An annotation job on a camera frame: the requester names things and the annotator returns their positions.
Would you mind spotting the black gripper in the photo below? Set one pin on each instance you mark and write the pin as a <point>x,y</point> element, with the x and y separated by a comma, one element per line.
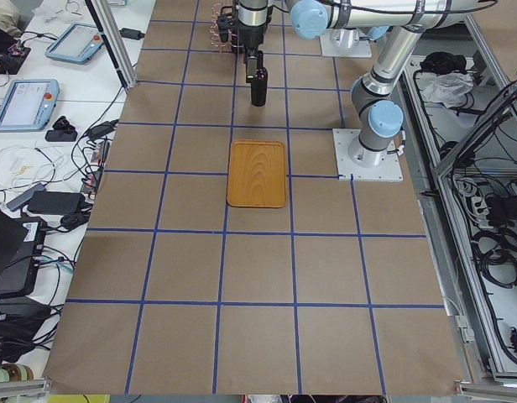
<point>253,37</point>

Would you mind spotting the dark wine bottle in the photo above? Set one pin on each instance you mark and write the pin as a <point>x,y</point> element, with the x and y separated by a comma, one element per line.
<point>259,83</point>

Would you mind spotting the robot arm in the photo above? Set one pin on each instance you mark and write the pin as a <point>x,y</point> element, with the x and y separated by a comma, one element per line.
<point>406,21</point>

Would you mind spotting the wooden tray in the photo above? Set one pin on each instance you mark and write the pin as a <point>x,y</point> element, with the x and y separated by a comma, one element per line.
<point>257,174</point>

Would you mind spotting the blue teach pendant far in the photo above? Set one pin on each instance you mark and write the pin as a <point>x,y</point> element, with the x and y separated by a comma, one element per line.
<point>76,45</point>

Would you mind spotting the blue teach pendant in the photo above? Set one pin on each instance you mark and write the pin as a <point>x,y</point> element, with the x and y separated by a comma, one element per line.
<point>28,105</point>
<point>76,45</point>

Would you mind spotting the white crumpled cloth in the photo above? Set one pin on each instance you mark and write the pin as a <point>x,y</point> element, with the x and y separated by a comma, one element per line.
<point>450,90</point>

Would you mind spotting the blue teach pendant near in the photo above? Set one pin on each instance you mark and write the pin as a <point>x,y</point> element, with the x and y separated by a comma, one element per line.
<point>28,105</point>

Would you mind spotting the black power adapter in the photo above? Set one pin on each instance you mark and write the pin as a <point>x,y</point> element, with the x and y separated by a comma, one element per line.
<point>55,203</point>

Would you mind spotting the black laptop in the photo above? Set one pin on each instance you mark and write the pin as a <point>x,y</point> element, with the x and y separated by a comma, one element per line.
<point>21,243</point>

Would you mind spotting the copper wire bottle basket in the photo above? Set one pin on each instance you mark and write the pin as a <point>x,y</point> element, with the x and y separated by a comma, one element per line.
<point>223,29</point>

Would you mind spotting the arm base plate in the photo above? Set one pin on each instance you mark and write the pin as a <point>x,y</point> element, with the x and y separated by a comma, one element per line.
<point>349,43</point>
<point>355,163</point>

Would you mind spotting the aluminium frame post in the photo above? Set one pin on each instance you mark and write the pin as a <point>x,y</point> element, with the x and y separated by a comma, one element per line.
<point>102,16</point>

